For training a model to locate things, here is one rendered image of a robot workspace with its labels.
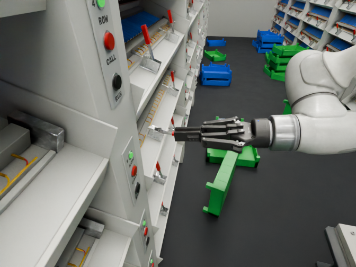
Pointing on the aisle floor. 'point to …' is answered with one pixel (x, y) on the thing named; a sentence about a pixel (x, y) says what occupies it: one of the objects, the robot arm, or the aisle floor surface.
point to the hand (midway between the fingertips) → (187, 134)
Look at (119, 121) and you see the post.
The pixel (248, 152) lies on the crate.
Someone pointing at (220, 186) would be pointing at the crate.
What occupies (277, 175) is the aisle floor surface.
